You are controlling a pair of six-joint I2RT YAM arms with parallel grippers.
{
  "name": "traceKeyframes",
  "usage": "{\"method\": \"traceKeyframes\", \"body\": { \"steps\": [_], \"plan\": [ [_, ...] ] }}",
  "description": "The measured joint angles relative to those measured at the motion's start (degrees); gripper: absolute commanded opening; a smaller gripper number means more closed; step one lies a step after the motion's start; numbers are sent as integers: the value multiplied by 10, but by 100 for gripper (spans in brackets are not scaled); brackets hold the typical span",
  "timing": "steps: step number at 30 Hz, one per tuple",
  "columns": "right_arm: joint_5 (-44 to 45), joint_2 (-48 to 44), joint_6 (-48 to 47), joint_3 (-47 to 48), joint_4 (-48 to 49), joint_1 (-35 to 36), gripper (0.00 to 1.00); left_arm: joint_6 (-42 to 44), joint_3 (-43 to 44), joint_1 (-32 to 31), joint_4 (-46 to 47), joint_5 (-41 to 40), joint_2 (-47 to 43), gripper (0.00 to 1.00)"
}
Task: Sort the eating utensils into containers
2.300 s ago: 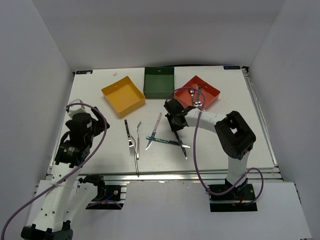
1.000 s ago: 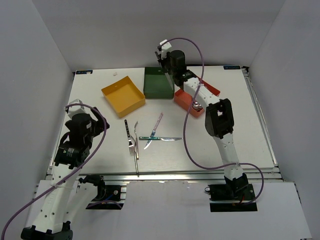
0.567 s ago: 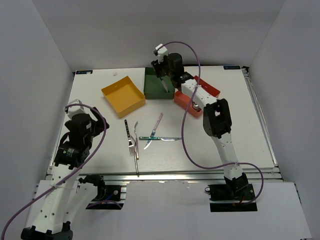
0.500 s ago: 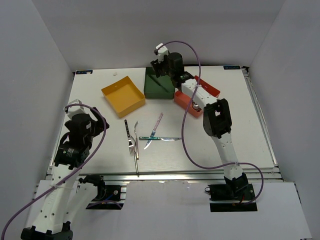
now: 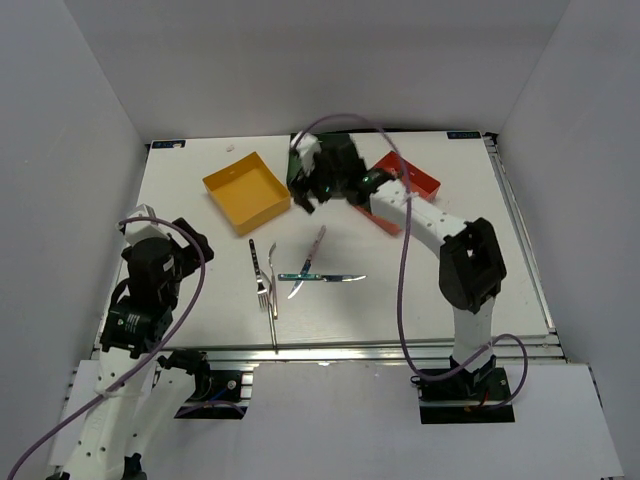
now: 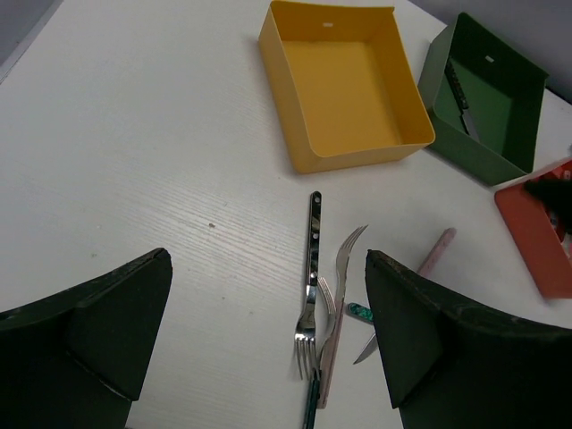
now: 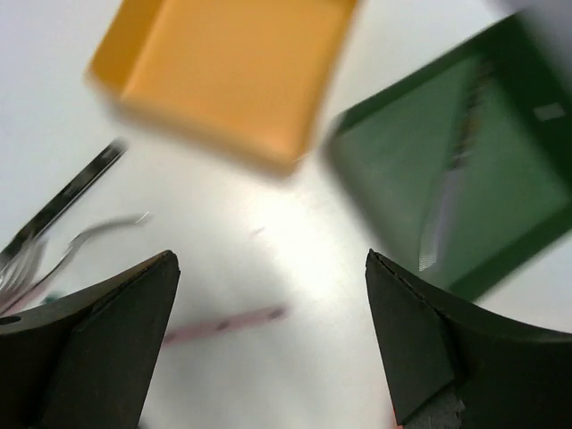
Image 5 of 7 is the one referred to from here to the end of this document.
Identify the red square container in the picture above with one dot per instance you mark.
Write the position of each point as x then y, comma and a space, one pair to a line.
422, 184

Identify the blue label sticker left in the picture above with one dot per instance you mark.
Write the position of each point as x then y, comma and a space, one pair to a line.
168, 144

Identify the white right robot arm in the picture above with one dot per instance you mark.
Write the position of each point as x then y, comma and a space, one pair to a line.
471, 267

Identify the fork with pink handle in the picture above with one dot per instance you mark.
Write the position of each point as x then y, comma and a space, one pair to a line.
273, 282

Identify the fork with dark handle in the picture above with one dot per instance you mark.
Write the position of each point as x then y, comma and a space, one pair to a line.
262, 291

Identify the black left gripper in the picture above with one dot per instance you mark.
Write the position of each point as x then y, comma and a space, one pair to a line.
190, 255

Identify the dark green square container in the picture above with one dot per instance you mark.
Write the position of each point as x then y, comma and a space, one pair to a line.
328, 140

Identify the yellow square container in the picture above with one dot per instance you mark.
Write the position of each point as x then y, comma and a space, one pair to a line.
247, 193

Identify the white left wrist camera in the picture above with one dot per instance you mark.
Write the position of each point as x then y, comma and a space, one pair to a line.
142, 225

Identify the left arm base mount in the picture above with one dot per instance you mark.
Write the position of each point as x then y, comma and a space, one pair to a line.
214, 394

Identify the knife with green handle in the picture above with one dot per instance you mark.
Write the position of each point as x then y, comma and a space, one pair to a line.
329, 278

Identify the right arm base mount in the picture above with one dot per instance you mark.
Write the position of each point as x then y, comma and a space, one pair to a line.
450, 402

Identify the blue label sticker right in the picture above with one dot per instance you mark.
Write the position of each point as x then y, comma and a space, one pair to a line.
463, 135

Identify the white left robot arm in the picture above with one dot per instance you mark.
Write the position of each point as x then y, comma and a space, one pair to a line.
138, 390

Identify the knife with pink handle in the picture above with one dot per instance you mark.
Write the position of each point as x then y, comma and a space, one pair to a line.
307, 264

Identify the blue label sticker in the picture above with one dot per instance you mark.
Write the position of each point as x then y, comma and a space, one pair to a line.
463, 135
168, 144

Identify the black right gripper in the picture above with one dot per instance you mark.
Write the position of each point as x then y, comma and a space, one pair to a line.
304, 184

